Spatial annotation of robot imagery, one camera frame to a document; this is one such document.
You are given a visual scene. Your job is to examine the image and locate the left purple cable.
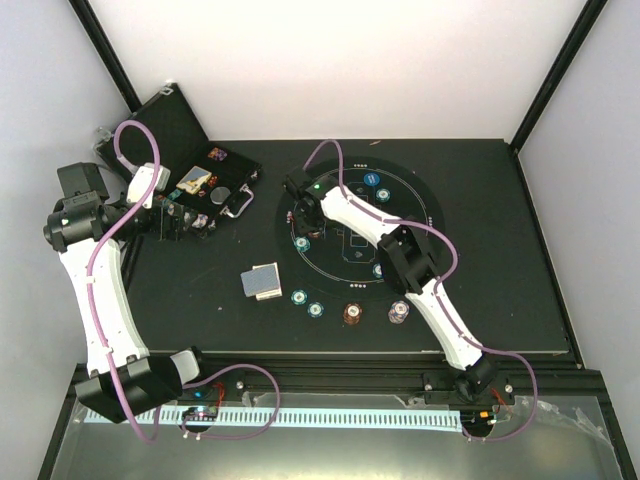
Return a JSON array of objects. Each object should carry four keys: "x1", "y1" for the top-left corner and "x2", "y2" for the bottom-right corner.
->
[{"x1": 87, "y1": 120, "x2": 280, "y2": 446}]

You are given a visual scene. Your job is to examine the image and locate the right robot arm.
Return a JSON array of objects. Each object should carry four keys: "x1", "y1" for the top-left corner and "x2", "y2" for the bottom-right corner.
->
[{"x1": 283, "y1": 169, "x2": 496, "y2": 403}]

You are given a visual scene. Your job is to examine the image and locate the black poker case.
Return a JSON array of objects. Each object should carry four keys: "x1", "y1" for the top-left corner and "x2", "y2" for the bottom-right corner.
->
[{"x1": 94, "y1": 83, "x2": 264, "y2": 236}]

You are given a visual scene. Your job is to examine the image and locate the round black poker mat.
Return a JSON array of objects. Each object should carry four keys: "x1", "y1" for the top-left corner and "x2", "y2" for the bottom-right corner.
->
[{"x1": 275, "y1": 156, "x2": 445, "y2": 301}]

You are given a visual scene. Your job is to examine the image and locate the single green poker chip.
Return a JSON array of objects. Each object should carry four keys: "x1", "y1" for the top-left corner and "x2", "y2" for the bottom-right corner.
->
[{"x1": 290, "y1": 289, "x2": 308, "y2": 305}]

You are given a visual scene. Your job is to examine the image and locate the white slotted cable duct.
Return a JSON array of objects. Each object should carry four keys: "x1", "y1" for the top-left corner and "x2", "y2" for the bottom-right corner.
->
[{"x1": 157, "y1": 405, "x2": 462, "y2": 433}]

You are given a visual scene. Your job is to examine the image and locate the playing card deck box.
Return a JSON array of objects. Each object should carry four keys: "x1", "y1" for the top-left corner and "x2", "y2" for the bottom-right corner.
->
[{"x1": 240, "y1": 262, "x2": 282, "y2": 301}]

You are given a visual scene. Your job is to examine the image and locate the brown poker chip stack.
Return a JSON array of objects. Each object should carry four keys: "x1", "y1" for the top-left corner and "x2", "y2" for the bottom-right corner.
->
[{"x1": 343, "y1": 303, "x2": 363, "y2": 325}]

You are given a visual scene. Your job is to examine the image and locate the chips row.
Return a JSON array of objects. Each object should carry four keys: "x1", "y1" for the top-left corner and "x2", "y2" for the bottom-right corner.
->
[{"x1": 190, "y1": 214, "x2": 209, "y2": 230}]

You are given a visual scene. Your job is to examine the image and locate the black aluminium rail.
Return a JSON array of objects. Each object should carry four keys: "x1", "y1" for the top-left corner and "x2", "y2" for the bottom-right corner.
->
[{"x1": 200, "y1": 352, "x2": 458, "y2": 394}]

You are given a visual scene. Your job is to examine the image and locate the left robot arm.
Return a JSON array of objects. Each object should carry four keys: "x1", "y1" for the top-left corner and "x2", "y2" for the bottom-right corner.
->
[{"x1": 43, "y1": 163, "x2": 215, "y2": 423}]

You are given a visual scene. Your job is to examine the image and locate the purple chips in case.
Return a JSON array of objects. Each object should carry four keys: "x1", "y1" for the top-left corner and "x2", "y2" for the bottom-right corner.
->
[{"x1": 207, "y1": 147, "x2": 228, "y2": 161}]

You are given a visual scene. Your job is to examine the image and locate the silver dealer button in case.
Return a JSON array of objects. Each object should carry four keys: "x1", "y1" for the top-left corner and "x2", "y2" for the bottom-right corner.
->
[{"x1": 210, "y1": 186, "x2": 231, "y2": 205}]

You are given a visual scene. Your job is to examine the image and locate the card deck in case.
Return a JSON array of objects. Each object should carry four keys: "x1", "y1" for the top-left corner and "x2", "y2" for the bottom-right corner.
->
[{"x1": 176, "y1": 166, "x2": 212, "y2": 195}]

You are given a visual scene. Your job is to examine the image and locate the blue round button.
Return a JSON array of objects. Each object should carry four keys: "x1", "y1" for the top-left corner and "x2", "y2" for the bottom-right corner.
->
[{"x1": 363, "y1": 172, "x2": 381, "y2": 188}]

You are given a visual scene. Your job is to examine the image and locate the blue white poker chip stack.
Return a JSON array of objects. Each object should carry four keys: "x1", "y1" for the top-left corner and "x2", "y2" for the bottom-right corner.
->
[{"x1": 388, "y1": 300, "x2": 410, "y2": 324}]

